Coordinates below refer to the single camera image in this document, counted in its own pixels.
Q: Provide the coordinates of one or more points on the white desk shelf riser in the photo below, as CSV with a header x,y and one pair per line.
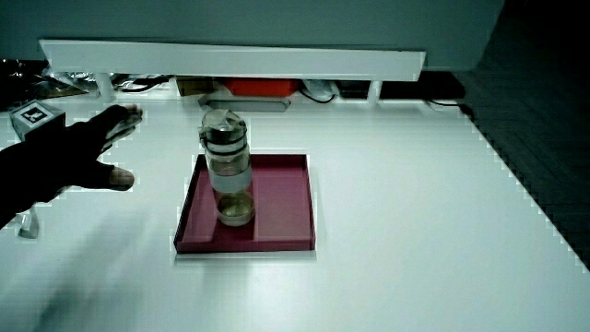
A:
x,y
230,62

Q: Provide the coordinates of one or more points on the maroon square tray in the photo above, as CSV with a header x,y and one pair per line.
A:
x,y
281,203

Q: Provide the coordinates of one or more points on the grey flat power strip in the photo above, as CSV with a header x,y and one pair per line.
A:
x,y
251,104

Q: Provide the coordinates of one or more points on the shiny foil wrapping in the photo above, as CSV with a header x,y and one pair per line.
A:
x,y
32,80

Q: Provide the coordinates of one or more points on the orange box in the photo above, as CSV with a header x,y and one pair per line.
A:
x,y
263,86

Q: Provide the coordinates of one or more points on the dark yellow box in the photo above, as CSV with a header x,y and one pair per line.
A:
x,y
194,86

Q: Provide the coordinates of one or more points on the person's left hand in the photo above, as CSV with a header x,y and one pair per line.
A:
x,y
69,152

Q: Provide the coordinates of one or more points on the white plastic bag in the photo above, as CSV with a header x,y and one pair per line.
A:
x,y
319,88

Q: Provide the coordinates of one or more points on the small black box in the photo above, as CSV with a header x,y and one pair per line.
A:
x,y
353,89

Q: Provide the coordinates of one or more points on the person's left forearm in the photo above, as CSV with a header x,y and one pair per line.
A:
x,y
11,184

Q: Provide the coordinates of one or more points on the clear bottle with grey lid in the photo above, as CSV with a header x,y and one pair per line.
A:
x,y
228,161

